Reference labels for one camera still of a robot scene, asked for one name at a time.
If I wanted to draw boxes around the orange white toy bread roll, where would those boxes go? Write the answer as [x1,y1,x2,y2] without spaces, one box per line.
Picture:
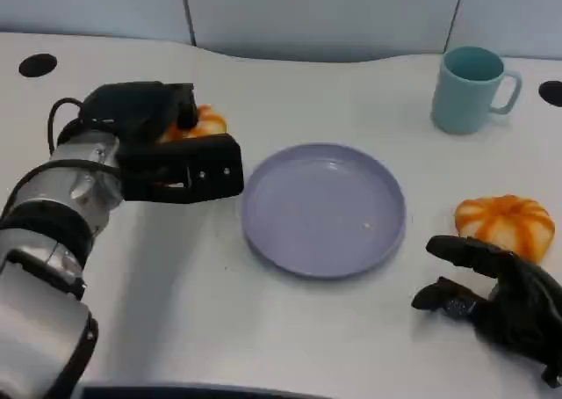
[453,193,555,266]
[154,104,229,146]

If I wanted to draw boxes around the lilac plate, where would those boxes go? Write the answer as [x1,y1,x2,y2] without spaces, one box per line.
[241,142,407,279]

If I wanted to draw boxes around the pale green mug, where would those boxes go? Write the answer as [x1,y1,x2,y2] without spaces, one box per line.
[430,45,524,135]

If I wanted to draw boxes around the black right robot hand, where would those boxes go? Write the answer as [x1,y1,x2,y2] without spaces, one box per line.
[410,234,562,388]

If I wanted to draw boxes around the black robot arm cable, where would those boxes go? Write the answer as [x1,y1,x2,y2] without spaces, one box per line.
[3,157,120,214]
[47,97,85,155]

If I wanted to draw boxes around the blue-grey partition panel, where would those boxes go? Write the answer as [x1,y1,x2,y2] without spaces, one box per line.
[0,0,197,47]
[183,0,469,64]
[445,0,562,62]

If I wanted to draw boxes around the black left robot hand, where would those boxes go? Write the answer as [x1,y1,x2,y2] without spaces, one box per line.
[78,80,198,149]

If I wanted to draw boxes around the dark robot torso edge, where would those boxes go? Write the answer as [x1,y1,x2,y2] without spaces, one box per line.
[81,385,311,399]

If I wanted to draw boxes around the black round table grommet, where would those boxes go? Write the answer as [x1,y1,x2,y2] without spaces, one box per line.
[18,53,59,78]
[537,80,562,107]

